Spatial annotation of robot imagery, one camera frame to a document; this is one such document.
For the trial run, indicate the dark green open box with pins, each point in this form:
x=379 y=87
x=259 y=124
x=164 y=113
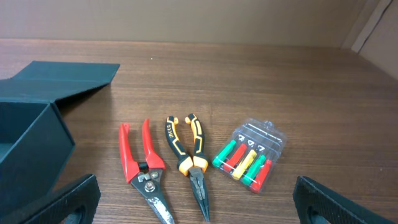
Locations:
x=35 y=142

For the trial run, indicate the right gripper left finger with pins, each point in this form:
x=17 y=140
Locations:
x=74 y=203

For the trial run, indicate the red handled snips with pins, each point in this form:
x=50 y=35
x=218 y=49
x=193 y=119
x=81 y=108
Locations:
x=145 y=176

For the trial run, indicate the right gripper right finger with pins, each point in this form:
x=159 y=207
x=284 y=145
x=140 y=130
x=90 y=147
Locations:
x=316 y=203

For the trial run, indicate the clear case coloured screwdrivers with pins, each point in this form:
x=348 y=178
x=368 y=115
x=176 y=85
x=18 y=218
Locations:
x=250 y=153

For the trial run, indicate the orange black long-nose pliers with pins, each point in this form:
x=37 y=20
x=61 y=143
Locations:
x=193 y=166

